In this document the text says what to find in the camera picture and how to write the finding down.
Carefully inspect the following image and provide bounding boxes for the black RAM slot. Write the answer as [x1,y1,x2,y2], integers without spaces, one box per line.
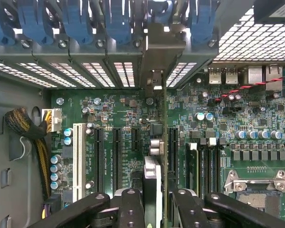
[208,145,217,198]
[200,144,209,200]

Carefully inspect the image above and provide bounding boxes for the long black expansion slot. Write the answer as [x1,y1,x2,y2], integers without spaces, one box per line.
[94,127,105,194]
[169,127,179,173]
[112,127,123,192]

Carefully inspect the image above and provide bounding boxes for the short black expansion slot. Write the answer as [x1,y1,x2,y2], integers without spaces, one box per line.
[131,125,142,152]

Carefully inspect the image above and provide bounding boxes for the white expansion slot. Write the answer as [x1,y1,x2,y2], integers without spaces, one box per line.
[72,122,86,202]

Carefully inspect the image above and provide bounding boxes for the CPU socket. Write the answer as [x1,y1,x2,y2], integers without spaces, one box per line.
[224,169,285,223]

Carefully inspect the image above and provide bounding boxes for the black power connector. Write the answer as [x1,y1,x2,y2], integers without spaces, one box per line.
[40,193,62,223]

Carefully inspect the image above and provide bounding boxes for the green motherboard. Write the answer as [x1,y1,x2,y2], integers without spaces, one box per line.
[49,64,285,228]

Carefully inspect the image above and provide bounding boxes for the white power connector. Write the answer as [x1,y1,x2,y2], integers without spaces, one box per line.
[41,108,63,133]

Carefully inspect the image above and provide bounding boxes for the silver USB port block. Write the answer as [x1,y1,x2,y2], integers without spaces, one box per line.
[225,67,239,86]
[208,67,223,86]

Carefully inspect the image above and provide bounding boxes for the silver rear port block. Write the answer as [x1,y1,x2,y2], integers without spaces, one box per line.
[247,66,264,84]

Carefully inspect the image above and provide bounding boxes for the black open PC case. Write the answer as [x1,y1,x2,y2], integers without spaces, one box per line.
[0,0,285,228]

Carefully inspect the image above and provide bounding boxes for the silver ethernet port block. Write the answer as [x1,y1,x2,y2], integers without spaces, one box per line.
[265,64,284,92]

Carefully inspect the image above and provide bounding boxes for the braided yellow black power cable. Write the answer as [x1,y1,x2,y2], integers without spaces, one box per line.
[4,107,54,202]

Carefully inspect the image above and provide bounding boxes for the red black twisted wire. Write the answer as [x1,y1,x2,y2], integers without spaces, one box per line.
[213,73,285,102]

